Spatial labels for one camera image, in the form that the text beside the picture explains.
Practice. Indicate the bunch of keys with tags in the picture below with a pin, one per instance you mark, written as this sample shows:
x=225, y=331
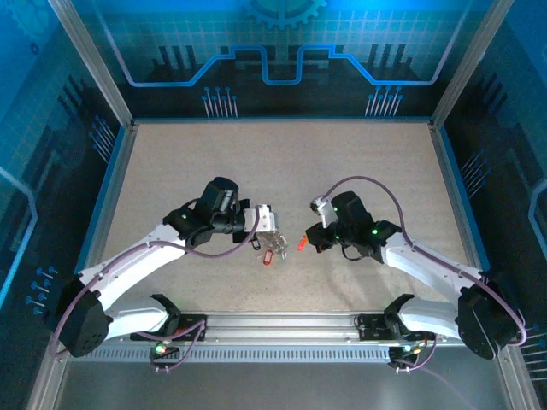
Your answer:
x=275, y=242

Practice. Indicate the red key tag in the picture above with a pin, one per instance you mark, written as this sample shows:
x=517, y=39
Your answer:
x=268, y=259

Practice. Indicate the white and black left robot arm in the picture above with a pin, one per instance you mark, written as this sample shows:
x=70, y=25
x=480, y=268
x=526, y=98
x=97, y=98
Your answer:
x=137, y=256

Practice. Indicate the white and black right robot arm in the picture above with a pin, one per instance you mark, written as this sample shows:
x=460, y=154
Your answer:
x=427, y=265

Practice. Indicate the small LED circuit board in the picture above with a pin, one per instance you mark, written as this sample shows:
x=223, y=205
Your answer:
x=161, y=349
x=406, y=349

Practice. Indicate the grey metal panel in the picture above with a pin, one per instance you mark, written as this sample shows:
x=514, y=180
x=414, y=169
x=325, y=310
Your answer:
x=278, y=388

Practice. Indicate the blue circuit print panel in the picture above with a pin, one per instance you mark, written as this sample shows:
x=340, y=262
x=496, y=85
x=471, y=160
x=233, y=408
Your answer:
x=171, y=25
x=521, y=128
x=25, y=128

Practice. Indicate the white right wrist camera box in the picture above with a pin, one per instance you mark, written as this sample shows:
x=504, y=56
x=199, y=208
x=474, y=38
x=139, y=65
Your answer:
x=323, y=211

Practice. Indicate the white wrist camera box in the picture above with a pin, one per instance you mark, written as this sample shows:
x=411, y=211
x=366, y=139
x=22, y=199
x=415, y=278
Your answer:
x=323, y=211
x=262, y=218

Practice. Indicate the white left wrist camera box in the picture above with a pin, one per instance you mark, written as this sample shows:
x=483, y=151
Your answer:
x=262, y=218

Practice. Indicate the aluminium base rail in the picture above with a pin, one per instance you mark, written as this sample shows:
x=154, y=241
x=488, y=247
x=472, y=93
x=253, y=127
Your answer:
x=278, y=326

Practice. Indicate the aluminium frame post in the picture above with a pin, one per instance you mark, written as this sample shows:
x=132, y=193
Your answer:
x=92, y=64
x=470, y=64

